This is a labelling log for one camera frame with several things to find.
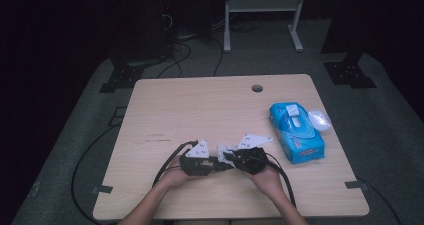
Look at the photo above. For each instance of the grey tape strip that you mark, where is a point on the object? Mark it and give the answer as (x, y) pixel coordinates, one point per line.
(101, 189)
(356, 184)

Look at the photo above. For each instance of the blue wet wipes pack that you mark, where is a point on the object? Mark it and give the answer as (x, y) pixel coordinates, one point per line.
(300, 141)

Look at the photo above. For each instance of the white metal stand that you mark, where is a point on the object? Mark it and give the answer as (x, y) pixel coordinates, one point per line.
(263, 4)

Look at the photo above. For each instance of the person's left hand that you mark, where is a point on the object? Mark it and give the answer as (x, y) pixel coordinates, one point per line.
(173, 178)

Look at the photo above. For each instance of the person's right hand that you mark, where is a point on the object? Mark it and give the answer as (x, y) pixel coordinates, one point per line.
(270, 183)

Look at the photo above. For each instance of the white oval plastic object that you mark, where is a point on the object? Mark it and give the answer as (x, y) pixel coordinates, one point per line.
(320, 120)

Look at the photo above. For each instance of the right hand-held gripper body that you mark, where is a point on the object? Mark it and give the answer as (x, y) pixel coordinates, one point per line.
(251, 160)

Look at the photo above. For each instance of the black stand base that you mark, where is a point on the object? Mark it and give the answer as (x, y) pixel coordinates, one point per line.
(121, 78)
(350, 73)

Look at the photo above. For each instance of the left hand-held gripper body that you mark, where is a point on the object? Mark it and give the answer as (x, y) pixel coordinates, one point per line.
(196, 165)

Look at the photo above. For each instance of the black tape frame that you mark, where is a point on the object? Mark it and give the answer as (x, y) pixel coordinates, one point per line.
(111, 118)

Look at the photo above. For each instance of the white wet wipe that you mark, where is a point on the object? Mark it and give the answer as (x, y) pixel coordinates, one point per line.
(222, 153)

